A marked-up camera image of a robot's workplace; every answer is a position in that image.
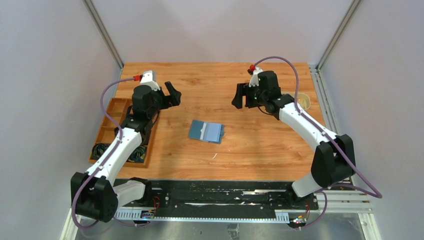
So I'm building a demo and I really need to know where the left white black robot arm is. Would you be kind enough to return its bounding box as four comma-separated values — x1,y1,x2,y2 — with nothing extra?
70,81,182,225

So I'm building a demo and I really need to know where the cream oval plastic tray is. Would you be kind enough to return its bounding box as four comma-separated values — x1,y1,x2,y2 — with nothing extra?
297,92,311,110

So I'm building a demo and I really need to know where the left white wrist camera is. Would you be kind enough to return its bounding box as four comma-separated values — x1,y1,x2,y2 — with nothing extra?
139,70,161,92

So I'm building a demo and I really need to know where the aluminium corner post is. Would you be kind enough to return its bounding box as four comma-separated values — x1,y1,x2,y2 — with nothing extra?
82,0,125,70
315,0,363,72

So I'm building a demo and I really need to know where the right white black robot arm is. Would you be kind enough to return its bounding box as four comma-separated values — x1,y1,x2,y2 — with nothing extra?
231,69,356,199

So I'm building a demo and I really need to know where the wooden compartment tray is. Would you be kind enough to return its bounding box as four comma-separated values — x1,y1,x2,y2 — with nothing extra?
88,97,159,169

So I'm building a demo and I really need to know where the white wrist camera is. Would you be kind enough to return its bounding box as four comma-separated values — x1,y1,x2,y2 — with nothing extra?
139,70,161,92
248,67,263,88

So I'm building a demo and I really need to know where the blue card holder wallet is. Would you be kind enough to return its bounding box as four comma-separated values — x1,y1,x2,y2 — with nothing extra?
188,119,225,144

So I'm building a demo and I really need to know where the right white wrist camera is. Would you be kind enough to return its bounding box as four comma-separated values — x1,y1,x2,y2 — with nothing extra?
248,67,263,88

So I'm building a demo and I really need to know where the left aluminium corner post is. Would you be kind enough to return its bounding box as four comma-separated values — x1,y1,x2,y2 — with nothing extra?
82,0,125,70

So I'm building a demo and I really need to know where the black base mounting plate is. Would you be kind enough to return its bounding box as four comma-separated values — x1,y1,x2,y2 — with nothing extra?
125,180,319,221

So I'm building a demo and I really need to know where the black coiled cable bundle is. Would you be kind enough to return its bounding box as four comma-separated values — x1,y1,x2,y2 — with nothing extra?
91,143,109,161

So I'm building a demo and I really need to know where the right aluminium corner post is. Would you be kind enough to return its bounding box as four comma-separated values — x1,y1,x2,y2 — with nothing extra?
315,0,363,72

